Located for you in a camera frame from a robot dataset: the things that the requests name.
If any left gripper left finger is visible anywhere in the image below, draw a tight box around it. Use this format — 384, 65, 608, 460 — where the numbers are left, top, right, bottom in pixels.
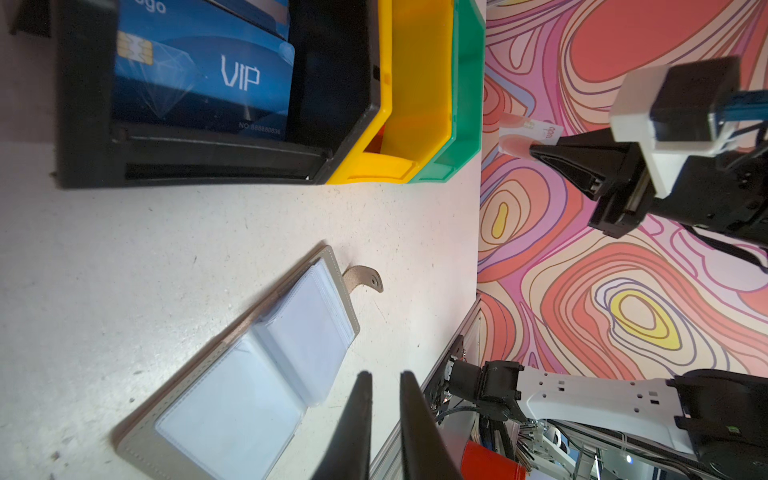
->
312, 371, 373, 480

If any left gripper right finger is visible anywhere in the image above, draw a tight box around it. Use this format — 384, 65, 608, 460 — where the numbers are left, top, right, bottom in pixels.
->
400, 371, 462, 480

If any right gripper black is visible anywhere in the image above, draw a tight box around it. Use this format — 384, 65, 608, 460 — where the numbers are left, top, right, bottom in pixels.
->
529, 128, 767, 246

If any white card with red circle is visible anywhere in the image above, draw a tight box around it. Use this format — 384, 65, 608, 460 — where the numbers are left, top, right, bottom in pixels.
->
498, 113, 564, 159

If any grey card holder wallet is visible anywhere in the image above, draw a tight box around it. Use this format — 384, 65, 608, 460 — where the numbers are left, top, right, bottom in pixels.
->
115, 244, 384, 479

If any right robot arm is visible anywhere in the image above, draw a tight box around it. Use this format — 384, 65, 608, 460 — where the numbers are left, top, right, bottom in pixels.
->
445, 129, 767, 479

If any blue VIP card in bin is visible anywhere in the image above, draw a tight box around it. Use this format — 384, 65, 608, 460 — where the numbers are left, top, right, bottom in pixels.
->
112, 1, 295, 141

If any red cup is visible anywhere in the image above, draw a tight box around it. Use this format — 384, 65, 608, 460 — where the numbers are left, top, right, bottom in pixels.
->
460, 441, 527, 480

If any green plastic bin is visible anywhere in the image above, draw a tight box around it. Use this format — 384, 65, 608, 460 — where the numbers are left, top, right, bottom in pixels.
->
411, 1, 485, 183

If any yellow plastic bin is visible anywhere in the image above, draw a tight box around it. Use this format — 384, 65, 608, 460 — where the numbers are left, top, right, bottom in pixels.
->
327, 1, 458, 185

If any black plastic bin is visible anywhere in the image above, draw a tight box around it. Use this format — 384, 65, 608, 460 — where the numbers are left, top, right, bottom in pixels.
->
50, 1, 392, 189

